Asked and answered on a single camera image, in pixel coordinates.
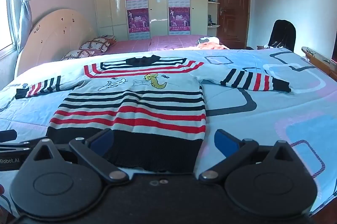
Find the window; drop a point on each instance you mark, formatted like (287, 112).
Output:
(6, 10)

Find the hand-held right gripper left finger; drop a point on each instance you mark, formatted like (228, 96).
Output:
(103, 138)

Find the black chair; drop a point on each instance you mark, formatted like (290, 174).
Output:
(283, 34)

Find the wooden bed footboard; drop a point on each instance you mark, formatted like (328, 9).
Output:
(320, 59)

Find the pink bed sheet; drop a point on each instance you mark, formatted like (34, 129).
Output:
(163, 42)

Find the wooden side table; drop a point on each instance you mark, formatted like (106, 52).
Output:
(263, 47)

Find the dark shelf item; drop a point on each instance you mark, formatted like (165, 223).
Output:
(211, 20)

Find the orange cloth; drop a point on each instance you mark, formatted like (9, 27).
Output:
(210, 46)

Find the black white striped cloth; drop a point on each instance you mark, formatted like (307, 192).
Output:
(202, 41)

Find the light blue printed blanket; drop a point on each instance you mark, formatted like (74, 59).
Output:
(263, 113)

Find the beige round headboard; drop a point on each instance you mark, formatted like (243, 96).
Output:
(58, 37)

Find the checked heart print pillow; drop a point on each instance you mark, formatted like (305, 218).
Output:
(96, 44)
(76, 54)

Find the striped knit sweater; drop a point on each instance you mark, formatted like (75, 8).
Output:
(131, 108)

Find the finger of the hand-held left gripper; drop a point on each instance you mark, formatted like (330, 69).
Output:
(7, 135)
(18, 147)

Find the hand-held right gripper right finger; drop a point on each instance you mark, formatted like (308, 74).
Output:
(226, 144)

